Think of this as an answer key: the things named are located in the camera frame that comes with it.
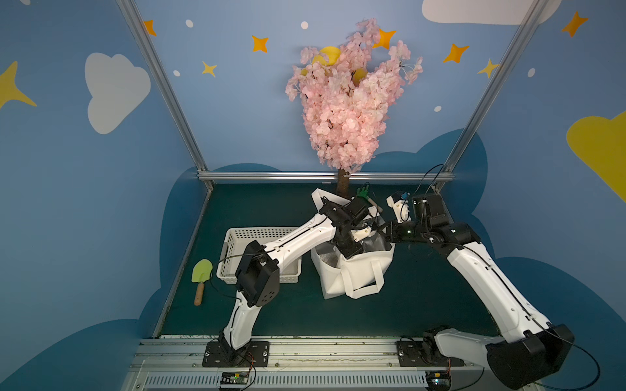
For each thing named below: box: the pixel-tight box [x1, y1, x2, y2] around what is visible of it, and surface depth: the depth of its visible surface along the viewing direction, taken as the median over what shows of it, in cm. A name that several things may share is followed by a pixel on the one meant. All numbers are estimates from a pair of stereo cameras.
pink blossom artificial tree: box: [285, 17, 424, 173], surface depth 72 cm
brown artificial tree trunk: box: [337, 168, 351, 200], surface depth 109 cm
